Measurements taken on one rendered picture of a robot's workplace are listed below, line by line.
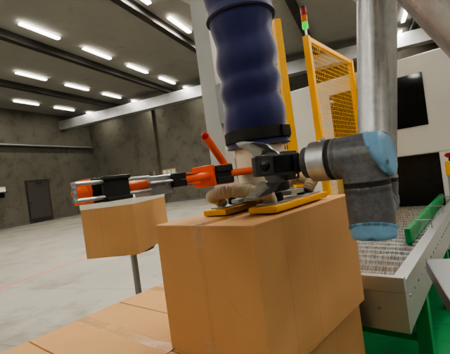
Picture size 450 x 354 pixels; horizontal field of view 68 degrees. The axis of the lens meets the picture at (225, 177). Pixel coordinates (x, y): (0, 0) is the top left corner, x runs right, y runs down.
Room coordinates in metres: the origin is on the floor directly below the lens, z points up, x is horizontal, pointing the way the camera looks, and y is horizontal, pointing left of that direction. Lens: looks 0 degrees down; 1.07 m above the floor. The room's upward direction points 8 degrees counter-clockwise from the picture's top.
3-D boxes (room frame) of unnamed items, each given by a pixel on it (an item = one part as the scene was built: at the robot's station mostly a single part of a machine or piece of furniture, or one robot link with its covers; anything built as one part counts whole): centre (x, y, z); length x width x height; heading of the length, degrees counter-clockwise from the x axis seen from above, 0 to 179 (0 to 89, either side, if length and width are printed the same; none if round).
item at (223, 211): (1.22, -0.06, 0.97); 0.34 x 0.10 x 0.05; 139
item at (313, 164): (0.75, -0.22, 1.08); 0.09 x 0.05 x 0.10; 139
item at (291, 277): (1.17, -0.11, 0.74); 0.60 x 0.40 x 0.40; 137
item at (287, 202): (1.10, -0.20, 0.97); 0.34 x 0.10 x 0.05; 139
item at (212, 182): (0.97, 0.03, 1.08); 0.10 x 0.08 x 0.06; 49
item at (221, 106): (2.62, -0.10, 1.62); 0.20 x 0.05 x 0.30; 141
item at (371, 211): (0.70, -0.29, 0.96); 0.12 x 0.09 x 0.12; 150
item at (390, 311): (1.46, -0.34, 0.48); 0.70 x 0.03 x 0.15; 51
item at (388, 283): (1.47, -0.34, 0.58); 0.70 x 0.03 x 0.06; 51
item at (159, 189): (0.81, 0.17, 1.07); 0.07 x 0.07 x 0.04; 49
